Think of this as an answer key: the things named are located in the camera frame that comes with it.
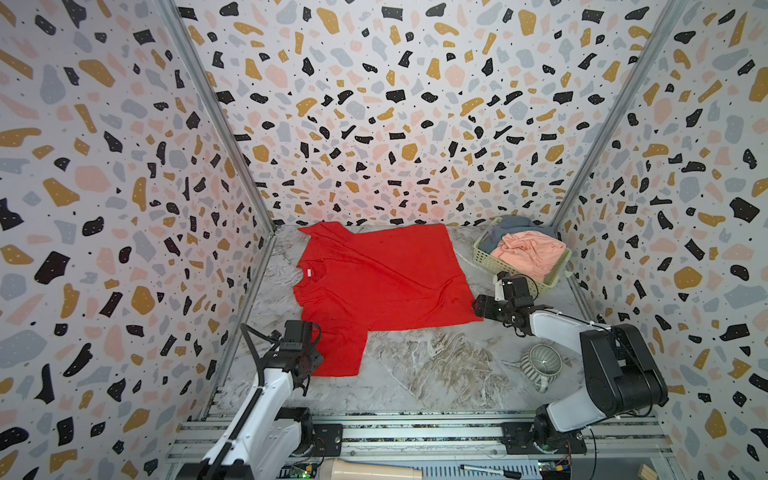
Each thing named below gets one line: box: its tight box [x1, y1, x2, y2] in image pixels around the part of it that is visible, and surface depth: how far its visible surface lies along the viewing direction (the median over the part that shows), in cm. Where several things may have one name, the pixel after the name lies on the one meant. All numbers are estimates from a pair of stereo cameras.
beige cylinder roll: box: [319, 458, 424, 480], surface depth 69 cm
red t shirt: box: [294, 222, 484, 376], surface depth 107 cm
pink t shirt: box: [491, 231, 567, 283], surface depth 103 cm
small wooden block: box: [638, 463, 658, 480], surface depth 71 cm
